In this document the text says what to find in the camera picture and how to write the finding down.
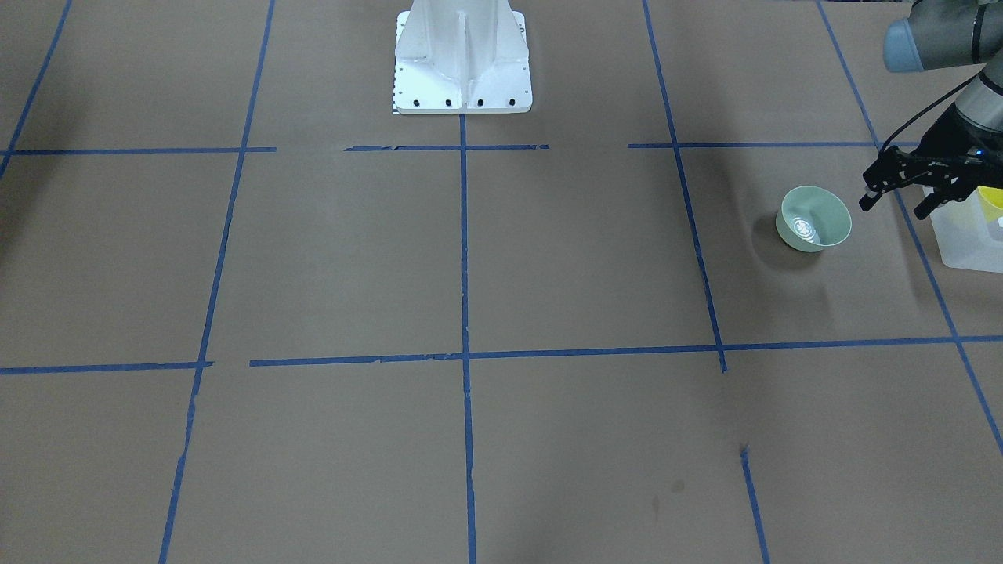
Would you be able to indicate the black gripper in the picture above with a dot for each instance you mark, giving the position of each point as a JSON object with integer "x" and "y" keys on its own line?
{"x": 943, "y": 135}

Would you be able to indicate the yellow plastic cup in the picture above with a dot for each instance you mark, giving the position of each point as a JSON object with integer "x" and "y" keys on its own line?
{"x": 991, "y": 203}

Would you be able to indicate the pale green bowl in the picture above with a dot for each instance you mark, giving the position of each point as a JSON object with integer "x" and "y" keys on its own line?
{"x": 811, "y": 219}

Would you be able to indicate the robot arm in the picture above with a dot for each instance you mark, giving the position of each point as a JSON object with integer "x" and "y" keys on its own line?
{"x": 947, "y": 34}

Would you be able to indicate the clear plastic bin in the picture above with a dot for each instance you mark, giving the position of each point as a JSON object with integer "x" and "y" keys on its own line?
{"x": 964, "y": 239}

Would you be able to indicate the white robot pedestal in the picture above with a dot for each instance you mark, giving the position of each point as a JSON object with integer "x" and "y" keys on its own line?
{"x": 461, "y": 57}

